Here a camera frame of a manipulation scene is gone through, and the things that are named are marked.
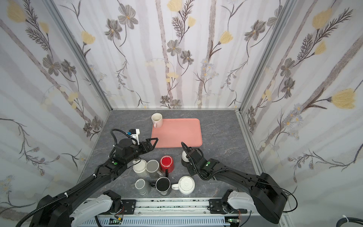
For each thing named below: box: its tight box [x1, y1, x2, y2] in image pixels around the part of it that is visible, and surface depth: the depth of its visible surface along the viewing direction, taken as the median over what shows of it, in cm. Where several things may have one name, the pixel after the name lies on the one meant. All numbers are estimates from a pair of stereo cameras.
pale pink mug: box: [150, 112, 164, 129], surface depth 104 cm
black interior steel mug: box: [150, 176, 172, 197], surface depth 75 cm
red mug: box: [159, 155, 175, 174], surface depth 84 cm
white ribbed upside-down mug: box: [171, 175, 196, 195], surface depth 76 cm
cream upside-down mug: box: [132, 158, 148, 178], surface depth 82 cm
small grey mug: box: [130, 178, 149, 196], surface depth 75 cm
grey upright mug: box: [145, 159, 162, 179], surface depth 80 cm
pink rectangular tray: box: [151, 118, 203, 149], surface depth 110 cm
